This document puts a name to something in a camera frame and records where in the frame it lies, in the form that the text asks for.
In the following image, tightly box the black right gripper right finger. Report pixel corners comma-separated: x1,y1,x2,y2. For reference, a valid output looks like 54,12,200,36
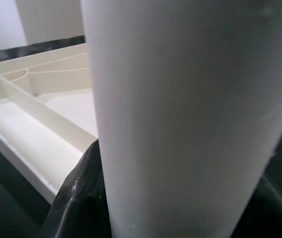
231,173,282,238

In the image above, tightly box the white plastic table leg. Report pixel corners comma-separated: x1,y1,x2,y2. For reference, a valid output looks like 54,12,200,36
80,0,282,238

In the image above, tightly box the white plastic table top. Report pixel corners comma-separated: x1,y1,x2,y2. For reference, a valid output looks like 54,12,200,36
0,42,99,206

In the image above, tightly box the black table cloth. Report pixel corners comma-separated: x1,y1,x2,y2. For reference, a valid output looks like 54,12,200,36
0,35,282,238

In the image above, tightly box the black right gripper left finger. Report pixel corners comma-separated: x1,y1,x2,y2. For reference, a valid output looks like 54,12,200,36
40,140,112,238

